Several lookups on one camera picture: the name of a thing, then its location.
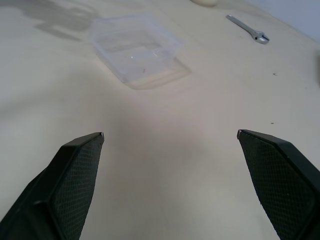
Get cream round object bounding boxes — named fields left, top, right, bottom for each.
left=191, top=0, right=218, bottom=7

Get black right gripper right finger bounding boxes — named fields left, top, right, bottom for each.
left=236, top=129, right=320, bottom=240

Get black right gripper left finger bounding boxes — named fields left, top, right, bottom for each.
left=0, top=131, right=105, bottom=240

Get clear plastic container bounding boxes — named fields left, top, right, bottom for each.
left=87, top=14, right=193, bottom=91

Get silver adjustable wrench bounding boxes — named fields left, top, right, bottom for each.
left=225, top=14, right=270, bottom=45

